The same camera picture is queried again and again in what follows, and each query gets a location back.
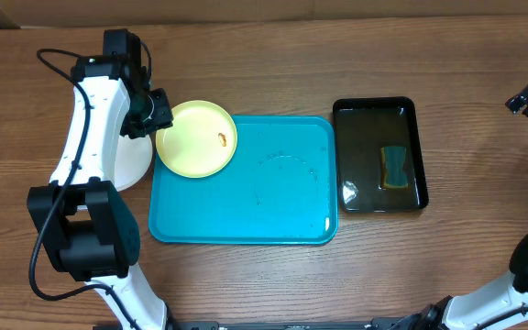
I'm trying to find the white plate with ketchup streak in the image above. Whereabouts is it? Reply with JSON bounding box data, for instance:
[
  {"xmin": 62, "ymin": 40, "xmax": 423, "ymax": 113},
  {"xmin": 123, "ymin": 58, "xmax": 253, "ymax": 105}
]
[{"xmin": 114, "ymin": 136, "xmax": 154, "ymax": 192}]

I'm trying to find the yellow plate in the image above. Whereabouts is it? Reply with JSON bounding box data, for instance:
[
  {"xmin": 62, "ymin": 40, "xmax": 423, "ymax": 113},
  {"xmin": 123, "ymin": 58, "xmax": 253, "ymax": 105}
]
[{"xmin": 156, "ymin": 100, "xmax": 238, "ymax": 179}]

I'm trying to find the green yellow sponge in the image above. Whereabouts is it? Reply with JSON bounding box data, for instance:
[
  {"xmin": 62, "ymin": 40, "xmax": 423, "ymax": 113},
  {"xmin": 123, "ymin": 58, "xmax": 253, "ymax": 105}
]
[{"xmin": 380, "ymin": 146, "xmax": 408, "ymax": 189}]

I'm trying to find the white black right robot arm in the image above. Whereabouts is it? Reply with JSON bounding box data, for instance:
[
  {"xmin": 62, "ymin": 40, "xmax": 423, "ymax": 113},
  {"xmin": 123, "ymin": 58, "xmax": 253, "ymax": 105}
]
[{"xmin": 370, "ymin": 84, "xmax": 528, "ymax": 330}]

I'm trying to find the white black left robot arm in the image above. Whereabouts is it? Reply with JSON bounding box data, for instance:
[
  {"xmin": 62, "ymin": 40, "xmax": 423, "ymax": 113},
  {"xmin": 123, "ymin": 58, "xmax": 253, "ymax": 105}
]
[{"xmin": 27, "ymin": 50, "xmax": 174, "ymax": 329}]

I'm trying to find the teal plastic tray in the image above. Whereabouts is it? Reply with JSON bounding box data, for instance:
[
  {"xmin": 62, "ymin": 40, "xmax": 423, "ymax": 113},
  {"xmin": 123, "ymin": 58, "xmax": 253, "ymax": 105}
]
[{"xmin": 148, "ymin": 115, "xmax": 338, "ymax": 245}]

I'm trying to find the black water tray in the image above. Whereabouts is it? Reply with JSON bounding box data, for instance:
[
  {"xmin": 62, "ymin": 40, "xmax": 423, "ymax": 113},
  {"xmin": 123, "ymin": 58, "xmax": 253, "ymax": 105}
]
[{"xmin": 333, "ymin": 96, "xmax": 429, "ymax": 213}]

